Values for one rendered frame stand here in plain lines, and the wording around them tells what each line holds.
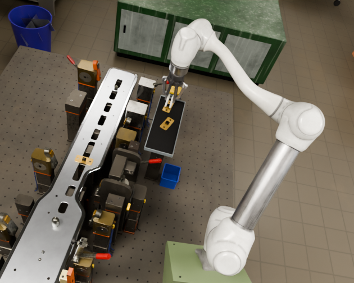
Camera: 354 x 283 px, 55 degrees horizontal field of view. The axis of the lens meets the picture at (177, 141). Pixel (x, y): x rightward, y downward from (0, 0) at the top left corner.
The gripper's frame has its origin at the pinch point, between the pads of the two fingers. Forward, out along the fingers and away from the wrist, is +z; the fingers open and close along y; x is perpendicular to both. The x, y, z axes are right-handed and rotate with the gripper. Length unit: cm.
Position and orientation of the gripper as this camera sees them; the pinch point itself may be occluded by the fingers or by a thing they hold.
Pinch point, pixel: (169, 100)
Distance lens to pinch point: 175.2
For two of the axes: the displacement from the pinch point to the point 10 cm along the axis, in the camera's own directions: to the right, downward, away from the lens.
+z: -2.1, 6.0, 7.7
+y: -9.3, -3.7, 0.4
